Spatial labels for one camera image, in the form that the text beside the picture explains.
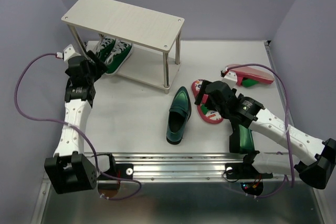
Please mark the green canvas sneaker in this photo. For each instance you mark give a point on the green canvas sneaker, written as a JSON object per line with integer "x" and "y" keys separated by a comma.
{"x": 104, "y": 48}
{"x": 117, "y": 57}

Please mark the pink sandal upside down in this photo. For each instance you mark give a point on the pink sandal upside down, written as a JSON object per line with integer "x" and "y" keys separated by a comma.
{"x": 248, "y": 76}

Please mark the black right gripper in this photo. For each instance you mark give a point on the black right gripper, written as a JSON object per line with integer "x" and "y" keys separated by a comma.
{"x": 205, "y": 83}

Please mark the colourful pink slide sandal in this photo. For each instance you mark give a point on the colourful pink slide sandal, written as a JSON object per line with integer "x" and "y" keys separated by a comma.
{"x": 209, "y": 116}

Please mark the aluminium mounting rail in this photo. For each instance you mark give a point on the aluminium mounting rail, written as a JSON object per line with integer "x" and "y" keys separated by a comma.
{"x": 146, "y": 168}

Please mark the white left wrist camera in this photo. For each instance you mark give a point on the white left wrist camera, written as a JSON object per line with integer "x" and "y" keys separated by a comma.
{"x": 69, "y": 53}

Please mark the white two-tier shoe shelf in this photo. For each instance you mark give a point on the white two-tier shoe shelf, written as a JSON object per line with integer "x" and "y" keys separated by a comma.
{"x": 156, "y": 37}

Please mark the green leather loafer on side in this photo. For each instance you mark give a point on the green leather loafer on side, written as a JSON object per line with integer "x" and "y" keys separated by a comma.
{"x": 241, "y": 140}

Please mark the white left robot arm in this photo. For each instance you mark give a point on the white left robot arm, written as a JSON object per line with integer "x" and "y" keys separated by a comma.
{"x": 73, "y": 129}

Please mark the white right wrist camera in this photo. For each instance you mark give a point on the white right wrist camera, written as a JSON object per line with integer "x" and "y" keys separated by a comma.
{"x": 230, "y": 78}

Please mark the green leather loafer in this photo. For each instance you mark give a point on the green leather loafer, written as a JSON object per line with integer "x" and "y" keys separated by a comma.
{"x": 241, "y": 140}
{"x": 179, "y": 114}

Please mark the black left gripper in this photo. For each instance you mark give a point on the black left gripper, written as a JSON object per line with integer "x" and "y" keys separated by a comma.
{"x": 99, "y": 64}

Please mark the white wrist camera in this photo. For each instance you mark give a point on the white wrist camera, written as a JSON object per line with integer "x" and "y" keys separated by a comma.
{"x": 69, "y": 53}
{"x": 230, "y": 78}

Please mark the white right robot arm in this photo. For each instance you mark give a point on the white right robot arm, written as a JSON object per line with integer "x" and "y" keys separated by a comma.
{"x": 309, "y": 158}

